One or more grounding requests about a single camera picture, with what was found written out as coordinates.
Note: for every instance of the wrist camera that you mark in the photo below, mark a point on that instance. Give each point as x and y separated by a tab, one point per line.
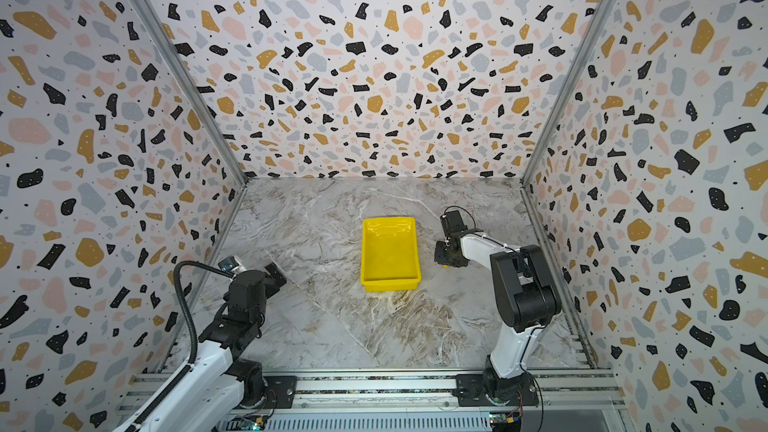
452	222
231	264

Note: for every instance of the yellow plastic bin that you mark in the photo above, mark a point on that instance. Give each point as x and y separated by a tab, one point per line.
390	259

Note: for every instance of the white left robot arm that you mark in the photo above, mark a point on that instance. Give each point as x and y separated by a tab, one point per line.
210	360

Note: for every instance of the aluminium corner frame post left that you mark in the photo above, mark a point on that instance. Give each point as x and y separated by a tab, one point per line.
166	48

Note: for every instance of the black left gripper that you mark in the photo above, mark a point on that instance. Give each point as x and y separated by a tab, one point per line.
271	286

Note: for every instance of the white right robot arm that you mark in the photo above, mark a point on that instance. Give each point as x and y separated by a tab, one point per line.
526	299

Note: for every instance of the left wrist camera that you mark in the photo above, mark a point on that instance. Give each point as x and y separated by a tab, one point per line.
231	264

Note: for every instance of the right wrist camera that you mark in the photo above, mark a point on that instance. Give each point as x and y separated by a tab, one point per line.
452	222

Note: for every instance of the aluminium corner frame post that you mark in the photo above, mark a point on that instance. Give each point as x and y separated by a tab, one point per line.
166	48
582	57

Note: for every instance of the aluminium corner frame post right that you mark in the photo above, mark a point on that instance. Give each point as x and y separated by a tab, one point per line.
582	57

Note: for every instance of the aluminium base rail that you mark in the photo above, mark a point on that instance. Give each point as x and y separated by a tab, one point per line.
374	400

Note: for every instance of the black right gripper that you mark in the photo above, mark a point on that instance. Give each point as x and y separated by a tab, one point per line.
447	252

